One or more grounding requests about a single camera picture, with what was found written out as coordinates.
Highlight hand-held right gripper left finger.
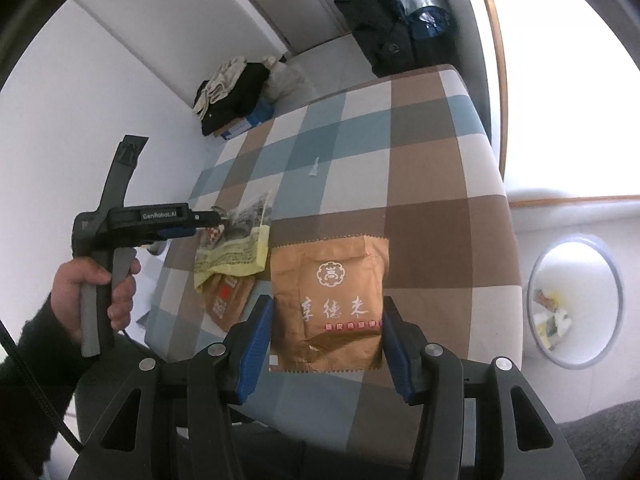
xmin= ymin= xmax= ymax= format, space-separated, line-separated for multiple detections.
xmin=67 ymin=296 xmax=275 ymax=480

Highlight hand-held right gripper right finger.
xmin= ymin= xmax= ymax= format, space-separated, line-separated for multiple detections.
xmin=382 ymin=297 xmax=588 ymax=480

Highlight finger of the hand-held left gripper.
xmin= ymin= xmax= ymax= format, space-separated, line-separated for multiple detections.
xmin=190 ymin=210 xmax=227 ymax=227
xmin=157 ymin=226 xmax=201 ymax=242

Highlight yellow plastic bag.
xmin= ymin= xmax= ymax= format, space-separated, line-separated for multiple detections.
xmin=194 ymin=225 xmax=272 ymax=293

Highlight large brown paper bag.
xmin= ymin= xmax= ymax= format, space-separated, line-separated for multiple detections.
xmin=269 ymin=235 xmax=391 ymax=373

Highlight white tissue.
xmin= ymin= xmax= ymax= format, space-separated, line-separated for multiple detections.
xmin=534 ymin=307 xmax=573 ymax=351

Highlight white trash can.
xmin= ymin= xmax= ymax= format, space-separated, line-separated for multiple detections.
xmin=526 ymin=235 xmax=625 ymax=370

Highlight person's left forearm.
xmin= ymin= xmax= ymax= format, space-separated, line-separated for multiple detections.
xmin=0 ymin=292 xmax=88 ymax=480

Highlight person's left hand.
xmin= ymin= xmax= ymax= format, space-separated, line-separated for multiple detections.
xmin=52 ymin=255 xmax=143 ymax=343

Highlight clear film with grey print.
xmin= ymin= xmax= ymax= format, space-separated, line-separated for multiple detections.
xmin=222 ymin=190 xmax=275 ymax=243

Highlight small brown red-label packet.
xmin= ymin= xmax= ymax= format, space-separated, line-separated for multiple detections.
xmin=202 ymin=272 xmax=258 ymax=333

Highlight blue white cardboard box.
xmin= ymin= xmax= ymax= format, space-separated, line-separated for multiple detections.
xmin=215 ymin=100 xmax=276 ymax=141

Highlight black clothes pile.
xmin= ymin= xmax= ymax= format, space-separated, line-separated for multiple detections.
xmin=195 ymin=62 xmax=271 ymax=136

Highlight beige clothes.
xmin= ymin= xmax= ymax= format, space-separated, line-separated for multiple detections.
xmin=192 ymin=56 xmax=248 ymax=116

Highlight clear plastic bag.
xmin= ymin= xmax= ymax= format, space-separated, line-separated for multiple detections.
xmin=262 ymin=55 xmax=311 ymax=103

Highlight checkered tablecloth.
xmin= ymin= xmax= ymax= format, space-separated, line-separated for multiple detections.
xmin=142 ymin=64 xmax=523 ymax=461

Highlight dark grey cloth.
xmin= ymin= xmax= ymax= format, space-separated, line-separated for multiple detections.
xmin=555 ymin=400 xmax=640 ymax=480

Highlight black hanging bag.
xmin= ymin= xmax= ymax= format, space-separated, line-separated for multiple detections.
xmin=322 ymin=0 xmax=426 ymax=78

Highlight black cable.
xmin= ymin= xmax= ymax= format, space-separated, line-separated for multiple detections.
xmin=0 ymin=317 xmax=83 ymax=453

